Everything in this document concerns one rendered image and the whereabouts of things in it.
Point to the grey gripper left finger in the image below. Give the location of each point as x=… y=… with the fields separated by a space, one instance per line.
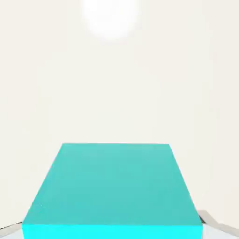
x=11 y=232

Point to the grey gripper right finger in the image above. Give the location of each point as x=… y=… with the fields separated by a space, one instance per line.
x=214 y=230

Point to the small cyan cube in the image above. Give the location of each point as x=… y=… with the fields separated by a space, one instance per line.
x=113 y=186

